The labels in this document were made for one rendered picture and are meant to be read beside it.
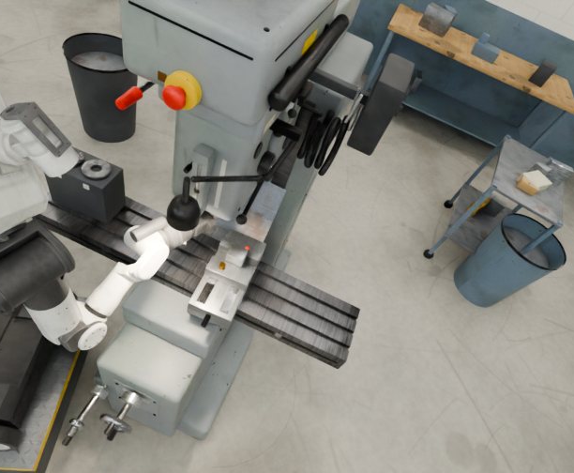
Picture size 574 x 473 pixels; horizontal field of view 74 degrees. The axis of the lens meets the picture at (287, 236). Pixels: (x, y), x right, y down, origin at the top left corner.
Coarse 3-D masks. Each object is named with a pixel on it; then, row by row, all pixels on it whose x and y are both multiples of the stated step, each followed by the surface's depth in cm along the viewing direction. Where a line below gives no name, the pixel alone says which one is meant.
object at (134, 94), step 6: (144, 84) 70; (150, 84) 71; (132, 90) 67; (138, 90) 68; (144, 90) 70; (126, 96) 66; (132, 96) 67; (138, 96) 68; (120, 102) 65; (126, 102) 66; (132, 102) 67; (120, 108) 66
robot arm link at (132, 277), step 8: (152, 248) 99; (160, 248) 100; (168, 248) 103; (144, 256) 99; (152, 256) 99; (160, 256) 102; (120, 264) 101; (136, 264) 98; (144, 264) 98; (152, 264) 100; (160, 264) 103; (120, 272) 99; (128, 272) 98; (136, 272) 98; (144, 272) 100; (152, 272) 102; (128, 280) 100; (136, 280) 100; (144, 280) 102
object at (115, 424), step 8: (128, 392) 131; (136, 392) 133; (128, 400) 129; (136, 400) 130; (128, 408) 130; (136, 408) 132; (104, 416) 124; (112, 416) 123; (120, 416) 128; (112, 424) 122; (120, 424) 123; (104, 432) 120; (112, 432) 128; (120, 432) 129; (128, 432) 125; (112, 440) 127
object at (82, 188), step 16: (80, 160) 127; (96, 160) 129; (48, 176) 128; (64, 176) 125; (80, 176) 124; (96, 176) 124; (112, 176) 128; (64, 192) 132; (80, 192) 129; (96, 192) 126; (112, 192) 131; (80, 208) 136; (96, 208) 133; (112, 208) 136
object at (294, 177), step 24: (336, 48) 137; (360, 48) 143; (336, 72) 126; (360, 72) 136; (312, 96) 120; (336, 96) 118; (288, 144) 136; (288, 168) 143; (312, 168) 140; (288, 192) 152; (288, 216) 161; (264, 240) 178
